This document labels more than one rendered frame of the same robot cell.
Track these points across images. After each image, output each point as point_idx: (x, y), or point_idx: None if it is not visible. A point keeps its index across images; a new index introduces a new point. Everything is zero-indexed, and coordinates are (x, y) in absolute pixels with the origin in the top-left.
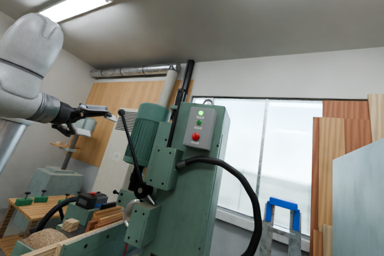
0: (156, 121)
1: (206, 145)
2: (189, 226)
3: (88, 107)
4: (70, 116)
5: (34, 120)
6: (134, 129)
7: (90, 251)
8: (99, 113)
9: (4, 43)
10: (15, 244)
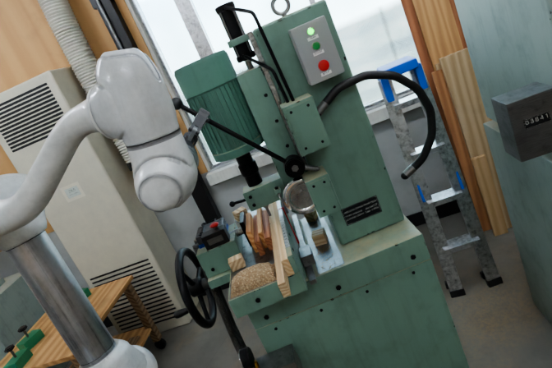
0: (229, 80)
1: (342, 67)
2: (364, 158)
3: (196, 125)
4: None
5: None
6: None
7: (295, 252)
8: None
9: (140, 120)
10: (231, 304)
